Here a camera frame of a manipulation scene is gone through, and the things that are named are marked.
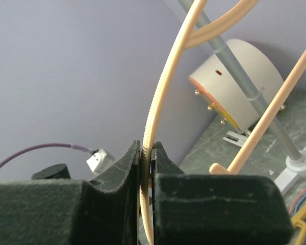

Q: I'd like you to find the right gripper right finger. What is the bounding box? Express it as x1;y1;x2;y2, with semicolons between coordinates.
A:
151;142;294;244

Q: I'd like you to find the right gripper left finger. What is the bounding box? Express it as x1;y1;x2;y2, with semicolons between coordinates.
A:
0;140;140;244

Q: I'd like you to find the white clothes rack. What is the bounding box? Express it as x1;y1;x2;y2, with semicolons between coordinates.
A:
178;0;306;197

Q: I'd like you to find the beige drum with orange face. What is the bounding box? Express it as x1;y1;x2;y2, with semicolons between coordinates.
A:
189;39;284;133

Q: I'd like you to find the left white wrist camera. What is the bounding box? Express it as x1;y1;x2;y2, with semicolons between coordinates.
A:
86;149;115;176

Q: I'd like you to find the red wire hanger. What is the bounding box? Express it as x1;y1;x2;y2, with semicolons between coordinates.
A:
288;188;306;245

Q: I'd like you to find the blue wire hanger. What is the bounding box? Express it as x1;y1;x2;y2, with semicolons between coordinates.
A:
290;190;306;216

